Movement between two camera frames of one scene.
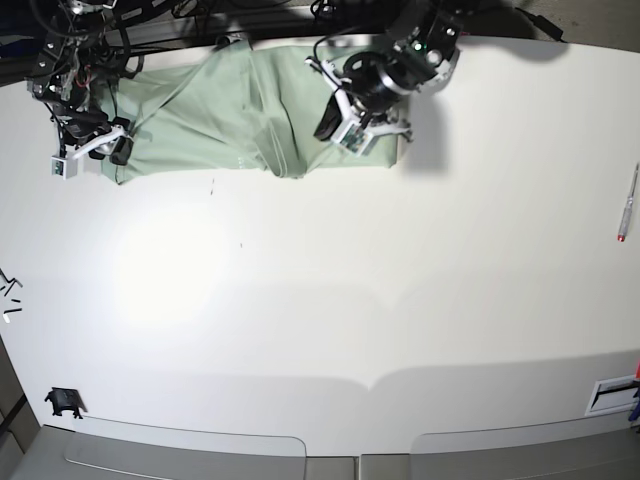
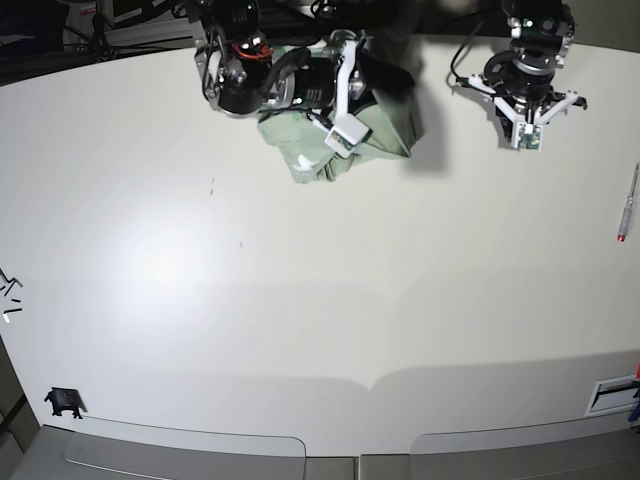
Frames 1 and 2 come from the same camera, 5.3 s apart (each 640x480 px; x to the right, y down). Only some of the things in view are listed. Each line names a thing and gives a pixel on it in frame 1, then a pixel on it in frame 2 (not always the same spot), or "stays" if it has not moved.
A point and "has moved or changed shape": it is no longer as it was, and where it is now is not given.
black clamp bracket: [66, 398] stays
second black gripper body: [368, 86] to [520, 82]
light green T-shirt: [232, 106] has moved or changed shape
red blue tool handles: [634, 412] stays
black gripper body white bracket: [89, 130] to [331, 80]
